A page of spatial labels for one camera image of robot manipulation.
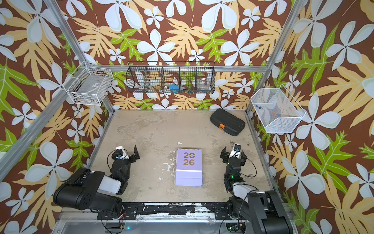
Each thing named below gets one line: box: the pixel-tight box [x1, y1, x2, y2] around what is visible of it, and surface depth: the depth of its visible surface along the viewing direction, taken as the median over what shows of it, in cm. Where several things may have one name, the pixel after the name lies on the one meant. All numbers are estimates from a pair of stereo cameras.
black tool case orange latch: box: [209, 108, 246, 137], surface depth 109 cm
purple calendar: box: [175, 148, 203, 187], surface depth 84 cm
